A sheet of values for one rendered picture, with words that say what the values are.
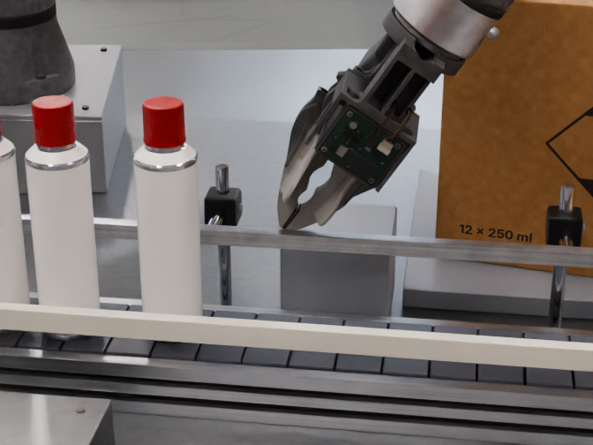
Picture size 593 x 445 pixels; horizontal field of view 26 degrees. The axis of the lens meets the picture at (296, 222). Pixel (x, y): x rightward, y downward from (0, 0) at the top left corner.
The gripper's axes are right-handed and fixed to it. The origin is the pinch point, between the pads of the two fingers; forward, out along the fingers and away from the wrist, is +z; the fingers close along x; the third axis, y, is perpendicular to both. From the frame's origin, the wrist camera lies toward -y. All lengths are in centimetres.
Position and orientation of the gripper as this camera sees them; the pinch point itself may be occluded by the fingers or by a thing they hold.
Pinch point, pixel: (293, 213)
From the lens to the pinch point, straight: 109.9
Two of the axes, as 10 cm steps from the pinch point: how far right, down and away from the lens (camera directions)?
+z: -5.4, 7.3, 4.1
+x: 8.3, 5.4, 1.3
